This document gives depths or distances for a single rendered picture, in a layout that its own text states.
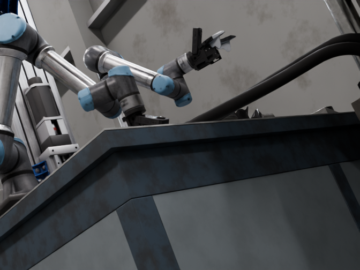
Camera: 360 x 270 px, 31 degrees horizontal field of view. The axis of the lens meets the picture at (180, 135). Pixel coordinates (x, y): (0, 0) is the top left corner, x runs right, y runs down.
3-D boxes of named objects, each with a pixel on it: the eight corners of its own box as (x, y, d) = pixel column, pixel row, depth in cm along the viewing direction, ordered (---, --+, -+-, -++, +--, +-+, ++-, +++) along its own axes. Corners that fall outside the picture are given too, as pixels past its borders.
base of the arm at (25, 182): (-3, 214, 223) (-11, 188, 226) (36, 207, 233) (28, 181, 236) (14, 197, 213) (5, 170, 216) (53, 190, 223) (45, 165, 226)
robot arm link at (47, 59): (16, 55, 242) (111, 128, 228) (2, 45, 232) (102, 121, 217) (35, 31, 243) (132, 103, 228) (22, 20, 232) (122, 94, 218)
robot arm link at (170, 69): (168, 88, 274) (161, 71, 277) (189, 76, 270) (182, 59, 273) (160, 85, 267) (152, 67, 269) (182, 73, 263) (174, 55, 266)
